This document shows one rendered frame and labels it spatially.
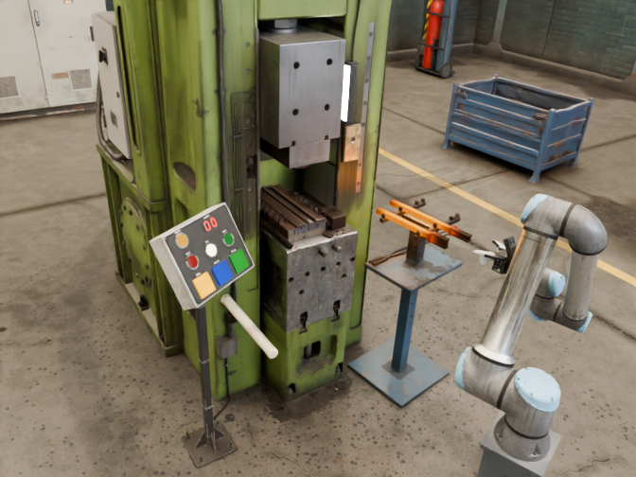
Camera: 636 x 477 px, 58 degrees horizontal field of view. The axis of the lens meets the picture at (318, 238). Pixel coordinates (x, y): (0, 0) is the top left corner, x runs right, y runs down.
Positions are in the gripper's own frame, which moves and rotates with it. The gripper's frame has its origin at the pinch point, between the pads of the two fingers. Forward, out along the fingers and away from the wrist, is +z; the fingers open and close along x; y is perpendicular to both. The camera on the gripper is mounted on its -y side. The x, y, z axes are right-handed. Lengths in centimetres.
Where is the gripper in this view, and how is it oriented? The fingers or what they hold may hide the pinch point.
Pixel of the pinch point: (482, 244)
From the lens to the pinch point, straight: 257.4
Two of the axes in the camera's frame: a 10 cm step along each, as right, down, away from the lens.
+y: -0.4, 8.7, 4.9
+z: -6.6, -3.9, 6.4
